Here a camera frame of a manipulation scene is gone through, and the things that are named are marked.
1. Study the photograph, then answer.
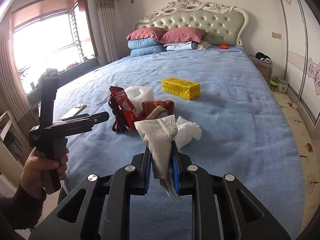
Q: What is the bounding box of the green white storage box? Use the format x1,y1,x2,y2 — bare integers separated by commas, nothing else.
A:
270,76,289,93

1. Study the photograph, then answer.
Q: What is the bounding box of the blue pillow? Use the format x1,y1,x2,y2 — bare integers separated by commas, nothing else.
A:
131,44,163,57
127,37,159,50

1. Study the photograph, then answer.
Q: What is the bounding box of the upper blue pillow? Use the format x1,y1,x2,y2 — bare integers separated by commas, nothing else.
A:
127,37,159,50

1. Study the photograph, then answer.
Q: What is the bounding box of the yellow drink carton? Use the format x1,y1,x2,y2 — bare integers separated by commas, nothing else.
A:
161,77,200,100

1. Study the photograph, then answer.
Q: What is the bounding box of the smartphone on bed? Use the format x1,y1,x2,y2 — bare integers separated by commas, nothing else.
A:
60,103,87,120

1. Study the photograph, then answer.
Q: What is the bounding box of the striped beige curtain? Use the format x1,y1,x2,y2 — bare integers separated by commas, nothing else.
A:
96,0,119,63

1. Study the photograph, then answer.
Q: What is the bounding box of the black white item on nightstand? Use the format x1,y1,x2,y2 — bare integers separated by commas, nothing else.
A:
255,52,272,64

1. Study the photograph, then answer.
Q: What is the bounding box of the pink pillow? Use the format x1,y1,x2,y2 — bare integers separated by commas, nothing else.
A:
159,27,206,44
126,27,167,42

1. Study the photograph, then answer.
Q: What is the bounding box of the lower blue pillow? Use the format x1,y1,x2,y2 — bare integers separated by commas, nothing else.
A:
131,44,163,57

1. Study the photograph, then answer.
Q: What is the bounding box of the white foam packing block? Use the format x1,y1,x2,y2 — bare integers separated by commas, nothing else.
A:
124,86,155,113

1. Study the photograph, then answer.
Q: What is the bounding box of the white sliding wardrobe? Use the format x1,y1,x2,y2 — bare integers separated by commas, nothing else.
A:
280,0,319,140

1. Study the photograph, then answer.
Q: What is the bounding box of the red snack packet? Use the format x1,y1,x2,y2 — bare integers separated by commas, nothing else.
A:
108,86,140,133

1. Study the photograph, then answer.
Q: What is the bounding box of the small orange object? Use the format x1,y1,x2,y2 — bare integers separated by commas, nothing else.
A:
220,44,228,49

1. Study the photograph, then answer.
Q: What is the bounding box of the right pink pillow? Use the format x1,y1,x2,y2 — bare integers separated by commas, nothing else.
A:
159,27,206,44

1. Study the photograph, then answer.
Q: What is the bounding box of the white perforated wrapper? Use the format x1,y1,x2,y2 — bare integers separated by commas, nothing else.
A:
135,115,184,200

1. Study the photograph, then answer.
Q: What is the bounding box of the brown cloth bundle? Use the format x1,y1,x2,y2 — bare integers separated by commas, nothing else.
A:
139,100,175,120

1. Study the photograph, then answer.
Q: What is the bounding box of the tufted green headboard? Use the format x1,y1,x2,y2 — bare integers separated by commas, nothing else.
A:
135,0,249,48

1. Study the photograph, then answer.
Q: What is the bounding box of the grey bedside table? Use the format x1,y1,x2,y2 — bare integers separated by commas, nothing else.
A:
248,55,272,85

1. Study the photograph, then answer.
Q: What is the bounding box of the cartoon play mat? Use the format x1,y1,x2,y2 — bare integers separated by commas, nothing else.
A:
273,92,319,231

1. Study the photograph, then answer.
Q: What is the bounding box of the white tissue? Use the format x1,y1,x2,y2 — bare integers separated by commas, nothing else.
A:
175,116,202,149

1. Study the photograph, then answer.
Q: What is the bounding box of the wall switch plate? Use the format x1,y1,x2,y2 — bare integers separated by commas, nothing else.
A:
272,32,282,40

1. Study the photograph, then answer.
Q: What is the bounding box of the dark sleeved left forearm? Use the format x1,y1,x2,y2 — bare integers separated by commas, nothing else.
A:
1,185,47,230

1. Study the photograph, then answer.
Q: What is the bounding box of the person's left hand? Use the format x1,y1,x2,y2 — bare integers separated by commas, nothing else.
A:
20,147,69,199

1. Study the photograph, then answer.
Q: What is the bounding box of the window with brown frame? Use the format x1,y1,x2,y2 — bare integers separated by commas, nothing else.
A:
10,0,98,94

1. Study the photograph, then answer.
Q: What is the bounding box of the left pink pillow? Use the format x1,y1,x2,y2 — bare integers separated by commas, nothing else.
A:
126,27,167,42

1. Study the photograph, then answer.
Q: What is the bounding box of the folded light blue quilt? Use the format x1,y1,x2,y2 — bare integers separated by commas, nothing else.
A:
163,41,197,51

